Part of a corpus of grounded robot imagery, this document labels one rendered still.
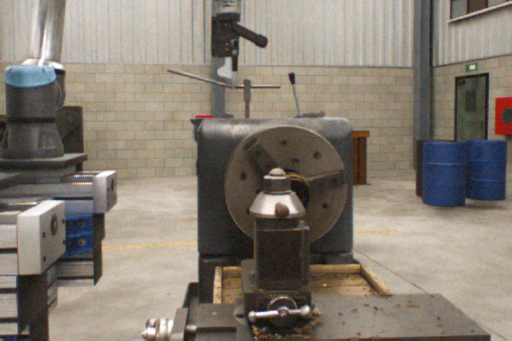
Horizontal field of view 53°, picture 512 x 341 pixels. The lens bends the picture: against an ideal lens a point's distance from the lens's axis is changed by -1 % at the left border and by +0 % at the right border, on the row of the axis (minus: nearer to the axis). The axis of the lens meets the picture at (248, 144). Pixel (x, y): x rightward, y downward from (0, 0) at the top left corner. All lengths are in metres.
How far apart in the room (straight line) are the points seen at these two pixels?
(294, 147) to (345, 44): 11.06
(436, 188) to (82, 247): 6.67
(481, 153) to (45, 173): 7.50
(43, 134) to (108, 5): 10.19
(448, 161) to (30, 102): 6.72
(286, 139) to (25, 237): 0.71
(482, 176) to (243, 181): 7.23
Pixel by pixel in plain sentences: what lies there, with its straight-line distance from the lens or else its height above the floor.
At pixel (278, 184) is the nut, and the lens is 0.72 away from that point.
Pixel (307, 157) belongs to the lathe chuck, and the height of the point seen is 1.16.
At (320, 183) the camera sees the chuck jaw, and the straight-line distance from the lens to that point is 1.28.
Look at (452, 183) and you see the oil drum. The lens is 7.66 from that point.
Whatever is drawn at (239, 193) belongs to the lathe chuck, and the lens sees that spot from 1.31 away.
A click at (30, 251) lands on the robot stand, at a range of 0.84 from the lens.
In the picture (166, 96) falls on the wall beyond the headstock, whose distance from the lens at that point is 11.22.
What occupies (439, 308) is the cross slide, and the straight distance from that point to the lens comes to 0.86.
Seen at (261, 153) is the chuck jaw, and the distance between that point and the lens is 1.27.
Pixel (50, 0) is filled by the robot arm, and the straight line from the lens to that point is 1.53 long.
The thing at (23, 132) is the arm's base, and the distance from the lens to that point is 1.35.
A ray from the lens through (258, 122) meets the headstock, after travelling 1.48.
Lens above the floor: 1.26
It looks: 3 degrees down
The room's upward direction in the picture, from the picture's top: straight up
